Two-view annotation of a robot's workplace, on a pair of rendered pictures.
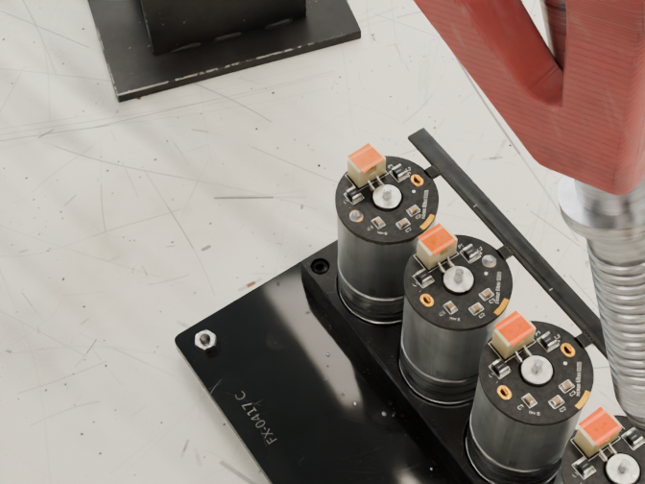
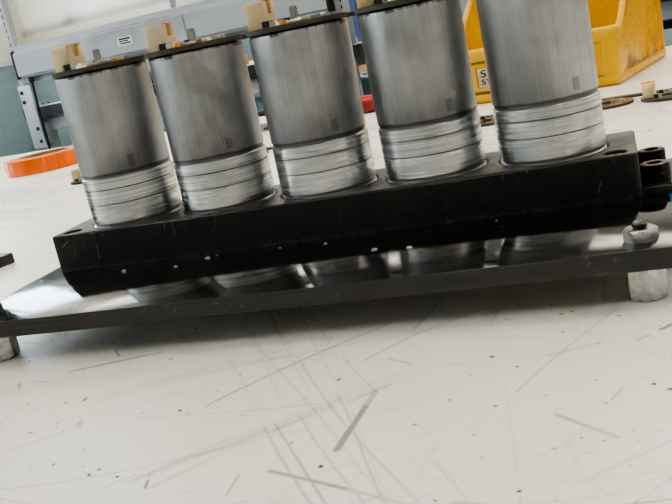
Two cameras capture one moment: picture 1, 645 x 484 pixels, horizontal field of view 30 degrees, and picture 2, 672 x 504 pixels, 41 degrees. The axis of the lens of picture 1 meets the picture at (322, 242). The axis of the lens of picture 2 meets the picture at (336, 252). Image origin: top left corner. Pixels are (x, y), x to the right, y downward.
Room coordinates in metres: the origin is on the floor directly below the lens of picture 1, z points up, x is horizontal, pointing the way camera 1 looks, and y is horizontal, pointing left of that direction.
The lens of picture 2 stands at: (-0.06, 0.10, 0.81)
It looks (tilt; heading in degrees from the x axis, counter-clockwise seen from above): 14 degrees down; 321
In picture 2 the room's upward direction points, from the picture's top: 12 degrees counter-clockwise
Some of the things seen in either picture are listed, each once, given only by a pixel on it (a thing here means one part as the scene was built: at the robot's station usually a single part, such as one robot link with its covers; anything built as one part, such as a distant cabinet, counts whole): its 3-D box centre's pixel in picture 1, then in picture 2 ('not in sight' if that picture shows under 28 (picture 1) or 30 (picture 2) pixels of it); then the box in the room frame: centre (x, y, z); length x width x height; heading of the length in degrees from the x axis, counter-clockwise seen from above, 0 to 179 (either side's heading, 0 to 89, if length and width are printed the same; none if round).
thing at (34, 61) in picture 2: not in sight; (160, 35); (2.62, -1.51, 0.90); 1.30 x 0.06 x 0.12; 23
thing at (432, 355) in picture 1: (451, 329); (216, 139); (0.14, -0.03, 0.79); 0.02 x 0.02 x 0.05
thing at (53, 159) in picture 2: not in sight; (45, 160); (0.61, -0.18, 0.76); 0.06 x 0.06 x 0.01
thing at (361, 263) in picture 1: (385, 251); (123, 155); (0.16, -0.02, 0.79); 0.02 x 0.02 x 0.05
